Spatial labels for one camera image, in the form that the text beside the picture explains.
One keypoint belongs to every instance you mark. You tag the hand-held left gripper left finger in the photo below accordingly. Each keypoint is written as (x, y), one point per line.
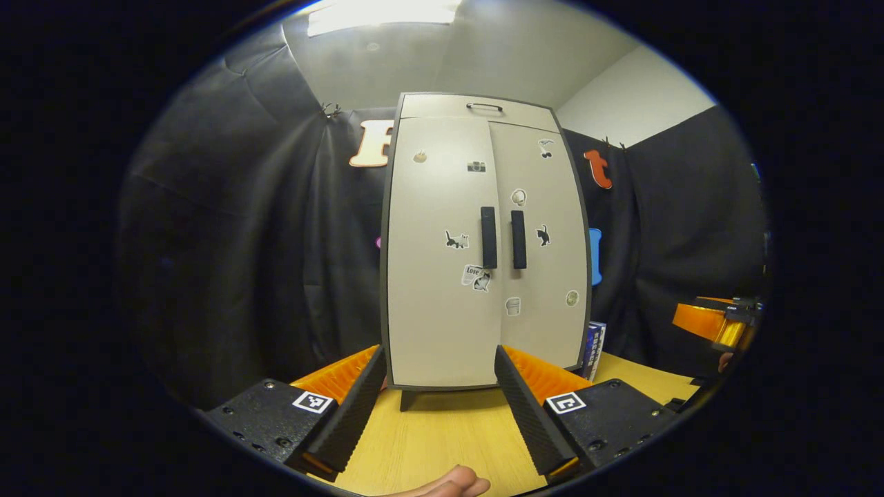
(352, 421)

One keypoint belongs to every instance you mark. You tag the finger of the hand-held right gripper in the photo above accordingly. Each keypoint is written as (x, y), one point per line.
(701, 321)

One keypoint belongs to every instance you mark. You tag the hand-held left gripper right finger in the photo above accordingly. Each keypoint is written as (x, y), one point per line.
(532, 421)

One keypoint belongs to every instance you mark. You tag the white cabinet door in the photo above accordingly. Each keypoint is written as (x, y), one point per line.
(545, 328)
(428, 317)

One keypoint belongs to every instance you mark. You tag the white shoe cabinet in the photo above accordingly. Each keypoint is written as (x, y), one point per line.
(442, 103)

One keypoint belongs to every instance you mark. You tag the blue printed box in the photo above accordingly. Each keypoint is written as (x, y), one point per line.
(595, 348)

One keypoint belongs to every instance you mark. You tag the black backdrop cloth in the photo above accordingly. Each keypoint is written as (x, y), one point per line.
(262, 241)

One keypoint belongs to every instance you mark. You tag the small metal clip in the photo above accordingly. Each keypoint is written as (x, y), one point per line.
(331, 109)

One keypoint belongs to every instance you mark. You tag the ceiling light panel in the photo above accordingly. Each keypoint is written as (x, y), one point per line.
(383, 14)

